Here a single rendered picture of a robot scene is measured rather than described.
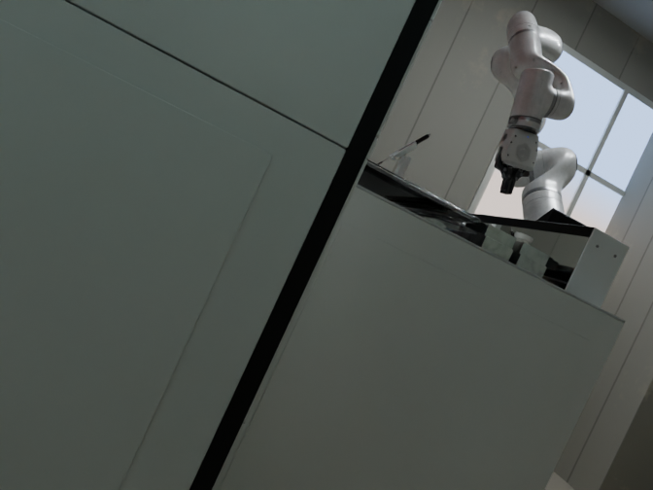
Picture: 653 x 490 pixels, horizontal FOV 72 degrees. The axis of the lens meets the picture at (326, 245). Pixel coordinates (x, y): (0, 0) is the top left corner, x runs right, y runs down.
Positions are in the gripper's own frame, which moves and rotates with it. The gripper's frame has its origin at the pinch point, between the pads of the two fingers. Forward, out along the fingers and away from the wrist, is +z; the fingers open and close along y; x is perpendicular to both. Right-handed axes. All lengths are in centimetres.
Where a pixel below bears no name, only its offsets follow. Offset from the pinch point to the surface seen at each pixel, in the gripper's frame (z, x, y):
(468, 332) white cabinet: 32, -46, -32
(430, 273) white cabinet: 24, -46, -41
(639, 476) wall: 122, 75, 185
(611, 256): 13.9, -39.7, -1.5
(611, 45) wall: -138, 158, 161
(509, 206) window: -14, 157, 116
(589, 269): 17.4, -39.7, -5.7
